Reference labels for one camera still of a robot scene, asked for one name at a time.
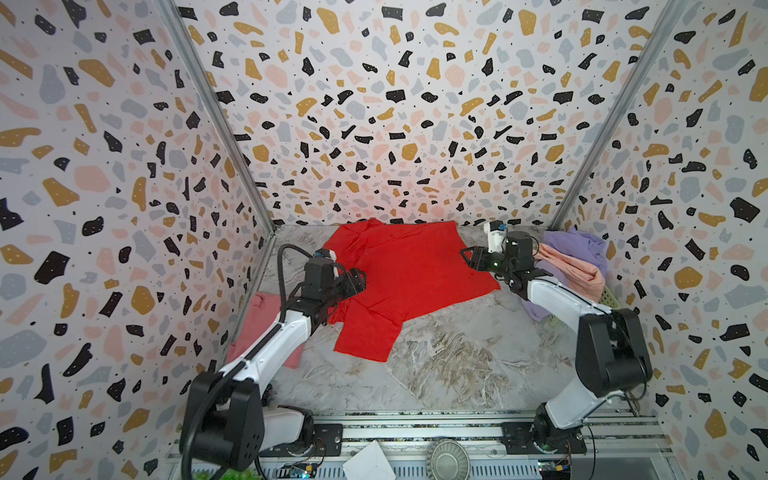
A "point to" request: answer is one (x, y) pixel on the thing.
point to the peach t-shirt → (587, 281)
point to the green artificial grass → (244, 474)
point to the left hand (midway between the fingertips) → (357, 273)
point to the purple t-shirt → (573, 242)
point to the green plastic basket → (609, 299)
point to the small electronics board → (297, 470)
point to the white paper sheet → (370, 464)
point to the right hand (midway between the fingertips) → (464, 245)
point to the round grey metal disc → (448, 459)
